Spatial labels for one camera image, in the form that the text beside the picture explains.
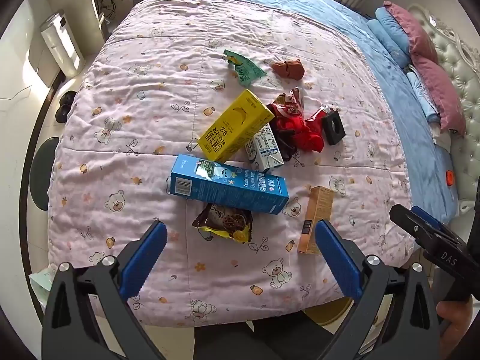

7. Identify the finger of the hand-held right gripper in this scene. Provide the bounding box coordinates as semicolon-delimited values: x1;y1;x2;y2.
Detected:
389;203;478;271

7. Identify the blue cardboard box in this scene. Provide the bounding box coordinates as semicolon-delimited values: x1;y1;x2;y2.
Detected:
166;154;290;215

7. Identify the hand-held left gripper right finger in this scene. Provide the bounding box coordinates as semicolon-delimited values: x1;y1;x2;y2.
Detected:
314;218;441;360

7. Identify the brown snack wrapper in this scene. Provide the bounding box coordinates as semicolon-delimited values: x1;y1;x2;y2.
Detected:
192;203;254;243

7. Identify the blue pillow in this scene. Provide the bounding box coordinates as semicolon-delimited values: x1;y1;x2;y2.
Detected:
375;7;411;55
367;19;411;69

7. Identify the red cloth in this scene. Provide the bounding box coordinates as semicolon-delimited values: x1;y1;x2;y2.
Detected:
275;114;325;154

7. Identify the blue bed sheet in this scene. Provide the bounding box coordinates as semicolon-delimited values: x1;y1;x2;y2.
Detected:
144;0;460;224

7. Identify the pink printed quilt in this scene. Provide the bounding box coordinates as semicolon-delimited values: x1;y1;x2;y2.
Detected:
47;0;417;327

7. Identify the black square foam ring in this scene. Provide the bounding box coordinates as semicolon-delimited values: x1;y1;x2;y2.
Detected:
322;109;346;146

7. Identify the yellow drink carton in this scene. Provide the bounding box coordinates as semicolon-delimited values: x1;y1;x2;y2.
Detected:
197;89;275;163

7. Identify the brown sock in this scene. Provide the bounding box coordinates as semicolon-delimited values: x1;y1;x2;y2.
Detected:
271;60;305;81

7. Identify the white cloth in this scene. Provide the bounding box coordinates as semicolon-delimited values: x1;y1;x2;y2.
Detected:
431;125;452;147

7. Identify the large red snack wrapper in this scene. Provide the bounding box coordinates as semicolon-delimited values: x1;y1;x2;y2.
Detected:
267;87;305;121

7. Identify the folded light blue cloth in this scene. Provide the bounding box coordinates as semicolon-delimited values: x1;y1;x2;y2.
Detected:
405;71;440;124

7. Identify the light green paper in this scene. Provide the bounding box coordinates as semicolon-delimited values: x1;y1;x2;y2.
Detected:
29;264;57;304

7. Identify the person's right hand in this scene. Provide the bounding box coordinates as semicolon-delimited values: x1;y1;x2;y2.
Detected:
437;298;475;346

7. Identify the small red foil wrapper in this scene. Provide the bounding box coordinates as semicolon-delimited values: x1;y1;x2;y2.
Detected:
305;105;340;124

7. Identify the dark round stool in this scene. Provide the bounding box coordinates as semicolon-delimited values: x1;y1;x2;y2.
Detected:
29;137;61;211

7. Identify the yellow basin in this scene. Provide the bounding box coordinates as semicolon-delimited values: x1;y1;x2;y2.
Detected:
305;296;351;325

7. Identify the white and blue milk carton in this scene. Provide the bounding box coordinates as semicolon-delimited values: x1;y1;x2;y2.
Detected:
244;124;284;173

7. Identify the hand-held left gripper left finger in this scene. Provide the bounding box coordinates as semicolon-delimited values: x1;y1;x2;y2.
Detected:
41;219;169;360

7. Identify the white air purifier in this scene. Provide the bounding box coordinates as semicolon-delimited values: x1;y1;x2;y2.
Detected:
39;12;86;79

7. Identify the pink pillow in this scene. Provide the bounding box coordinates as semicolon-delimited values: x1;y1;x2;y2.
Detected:
383;2;439;64
409;57;467;134

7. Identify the dark brown cloth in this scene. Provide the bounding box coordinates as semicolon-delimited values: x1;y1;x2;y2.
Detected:
270;120;301;162

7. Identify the tufted grey headboard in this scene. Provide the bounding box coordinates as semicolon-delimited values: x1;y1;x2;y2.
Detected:
407;3;480;214

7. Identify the slim orange cardboard box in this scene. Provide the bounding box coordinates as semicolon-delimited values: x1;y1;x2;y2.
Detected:
297;185;335;256

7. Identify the green snack wrapper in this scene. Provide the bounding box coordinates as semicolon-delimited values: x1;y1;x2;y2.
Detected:
223;49;268;84

